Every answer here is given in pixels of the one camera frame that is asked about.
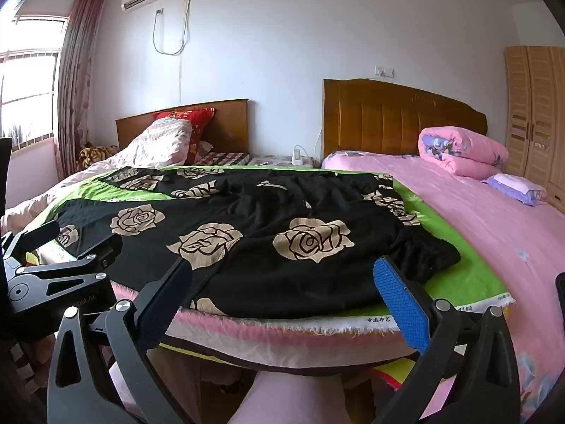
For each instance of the window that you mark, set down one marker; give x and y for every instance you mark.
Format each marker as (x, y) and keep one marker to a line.
(26, 84)

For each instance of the pink patterned curtain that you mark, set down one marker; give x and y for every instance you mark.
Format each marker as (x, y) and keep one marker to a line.
(77, 88)

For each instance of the white charger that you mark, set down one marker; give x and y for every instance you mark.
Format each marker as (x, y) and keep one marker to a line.
(298, 155)

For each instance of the plain wooden headboard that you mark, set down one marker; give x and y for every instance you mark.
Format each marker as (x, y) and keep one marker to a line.
(229, 123)

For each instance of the red pillow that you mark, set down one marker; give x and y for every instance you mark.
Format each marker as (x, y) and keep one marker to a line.
(194, 119)

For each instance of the pink bed sheet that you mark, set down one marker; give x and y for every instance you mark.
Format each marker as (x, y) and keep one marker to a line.
(485, 229)

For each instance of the purple pillow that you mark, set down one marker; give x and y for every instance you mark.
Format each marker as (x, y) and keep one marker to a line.
(516, 187)

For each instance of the person's pink trouser leg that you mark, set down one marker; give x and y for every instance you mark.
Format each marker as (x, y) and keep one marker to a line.
(282, 399)

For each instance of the black rose print pants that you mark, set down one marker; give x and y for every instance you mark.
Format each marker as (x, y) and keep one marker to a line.
(265, 229)

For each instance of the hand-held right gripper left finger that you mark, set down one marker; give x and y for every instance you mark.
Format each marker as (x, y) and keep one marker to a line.
(170, 293)

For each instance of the green cloth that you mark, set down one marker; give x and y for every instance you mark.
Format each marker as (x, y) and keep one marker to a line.
(454, 274)

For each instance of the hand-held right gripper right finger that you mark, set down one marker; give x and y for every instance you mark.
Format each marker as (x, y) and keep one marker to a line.
(401, 304)

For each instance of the tiger print plush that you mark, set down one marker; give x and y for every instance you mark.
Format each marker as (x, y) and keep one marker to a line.
(95, 154)

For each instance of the pink white quilt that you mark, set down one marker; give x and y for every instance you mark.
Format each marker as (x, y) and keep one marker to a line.
(154, 141)

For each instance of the black panel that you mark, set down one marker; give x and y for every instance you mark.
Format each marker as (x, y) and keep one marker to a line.
(5, 172)

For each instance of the white wall socket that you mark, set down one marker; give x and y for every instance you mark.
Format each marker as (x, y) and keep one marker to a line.
(384, 71)

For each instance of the checkered bed sheet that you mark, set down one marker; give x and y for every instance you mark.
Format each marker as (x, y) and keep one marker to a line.
(229, 158)

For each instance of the light wooden wardrobe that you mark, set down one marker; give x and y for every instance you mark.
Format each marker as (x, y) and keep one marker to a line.
(536, 119)

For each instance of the green striped blanket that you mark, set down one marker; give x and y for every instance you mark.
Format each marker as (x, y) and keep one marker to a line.
(247, 329)

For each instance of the folded pink quilt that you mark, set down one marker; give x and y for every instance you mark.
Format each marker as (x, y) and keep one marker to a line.
(463, 150)

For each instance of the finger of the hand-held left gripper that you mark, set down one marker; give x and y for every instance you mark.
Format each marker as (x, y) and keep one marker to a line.
(35, 234)
(101, 249)

